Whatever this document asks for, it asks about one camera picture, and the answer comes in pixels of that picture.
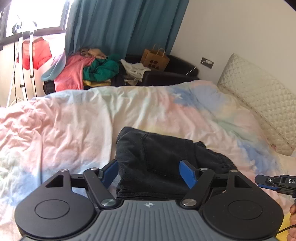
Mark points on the white garment in pile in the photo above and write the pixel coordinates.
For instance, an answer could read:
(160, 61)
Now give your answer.
(134, 73)

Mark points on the wall power outlet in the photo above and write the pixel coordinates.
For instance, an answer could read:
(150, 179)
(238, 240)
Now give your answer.
(208, 63)

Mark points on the pastel tie-dye duvet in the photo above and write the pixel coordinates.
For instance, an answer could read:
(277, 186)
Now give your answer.
(77, 130)

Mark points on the brown paper bag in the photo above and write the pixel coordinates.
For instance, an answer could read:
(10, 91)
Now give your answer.
(155, 58)

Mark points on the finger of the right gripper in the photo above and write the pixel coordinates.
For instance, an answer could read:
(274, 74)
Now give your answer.
(266, 182)

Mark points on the pink garment in pile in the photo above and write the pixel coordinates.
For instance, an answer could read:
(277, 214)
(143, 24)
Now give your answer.
(71, 76)

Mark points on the black armchair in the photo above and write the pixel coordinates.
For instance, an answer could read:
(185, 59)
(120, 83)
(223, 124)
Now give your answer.
(176, 72)

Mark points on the red hanging garment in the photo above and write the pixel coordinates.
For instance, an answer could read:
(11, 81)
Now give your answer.
(41, 53)

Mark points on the light blue garment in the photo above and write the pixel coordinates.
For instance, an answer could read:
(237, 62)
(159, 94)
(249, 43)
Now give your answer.
(56, 68)

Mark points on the cream quilted pillow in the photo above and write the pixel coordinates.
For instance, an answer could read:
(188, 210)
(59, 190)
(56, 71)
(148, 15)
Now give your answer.
(272, 104)

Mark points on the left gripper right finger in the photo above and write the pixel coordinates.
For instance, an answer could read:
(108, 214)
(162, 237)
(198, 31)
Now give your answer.
(231, 205)

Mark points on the teal right curtain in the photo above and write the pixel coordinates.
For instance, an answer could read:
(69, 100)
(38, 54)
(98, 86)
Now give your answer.
(123, 27)

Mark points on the green garment in pile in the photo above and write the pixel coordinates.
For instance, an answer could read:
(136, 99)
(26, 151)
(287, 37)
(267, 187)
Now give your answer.
(101, 70)

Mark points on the person's hand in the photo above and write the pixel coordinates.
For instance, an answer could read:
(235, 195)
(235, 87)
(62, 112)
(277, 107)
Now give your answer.
(292, 231)

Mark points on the black garment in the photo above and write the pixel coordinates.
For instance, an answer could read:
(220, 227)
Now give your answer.
(149, 164)

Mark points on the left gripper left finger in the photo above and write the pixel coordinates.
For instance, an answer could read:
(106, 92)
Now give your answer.
(67, 204)

